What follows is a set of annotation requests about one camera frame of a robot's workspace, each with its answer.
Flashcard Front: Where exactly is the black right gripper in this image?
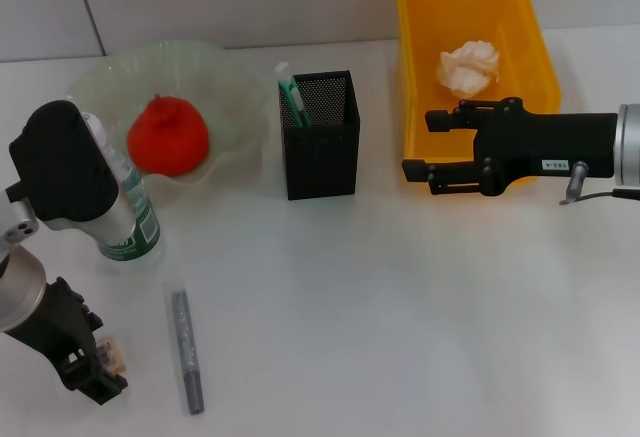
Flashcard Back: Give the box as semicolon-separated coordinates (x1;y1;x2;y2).
402;99;621;198

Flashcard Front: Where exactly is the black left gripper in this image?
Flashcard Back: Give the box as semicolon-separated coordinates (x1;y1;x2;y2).
4;277;129;406

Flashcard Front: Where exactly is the beige eraser with barcode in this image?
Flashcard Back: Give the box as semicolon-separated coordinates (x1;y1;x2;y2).
96;335;127;377

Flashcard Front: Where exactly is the white paper ball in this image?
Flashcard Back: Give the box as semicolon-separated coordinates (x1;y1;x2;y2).
437;39;503;100

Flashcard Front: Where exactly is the gray marker pen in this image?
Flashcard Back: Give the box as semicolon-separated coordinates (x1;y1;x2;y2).
164;281;206;416

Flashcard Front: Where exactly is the green utility knife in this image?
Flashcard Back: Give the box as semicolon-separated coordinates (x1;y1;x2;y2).
273;60;314;128

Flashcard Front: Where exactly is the clear bottle with green label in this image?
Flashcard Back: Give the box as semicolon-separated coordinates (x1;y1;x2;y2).
79;111;164;264

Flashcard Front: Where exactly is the orange fruit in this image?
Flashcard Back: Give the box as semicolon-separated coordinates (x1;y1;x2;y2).
126;94;211;178

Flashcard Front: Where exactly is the black mesh pen holder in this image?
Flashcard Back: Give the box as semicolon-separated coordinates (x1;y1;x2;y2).
277;69;362;202

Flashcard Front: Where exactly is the pale green glass fruit plate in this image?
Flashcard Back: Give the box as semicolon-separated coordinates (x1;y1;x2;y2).
67;39;271;188

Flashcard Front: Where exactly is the yellow plastic bin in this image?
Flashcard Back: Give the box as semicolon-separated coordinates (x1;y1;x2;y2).
393;0;562;191

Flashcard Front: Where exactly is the right wrist cable with plug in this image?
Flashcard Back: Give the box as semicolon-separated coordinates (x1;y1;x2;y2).
558;160;640;207

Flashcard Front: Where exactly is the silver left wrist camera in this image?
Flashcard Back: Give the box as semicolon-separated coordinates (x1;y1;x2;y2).
3;100;139;247

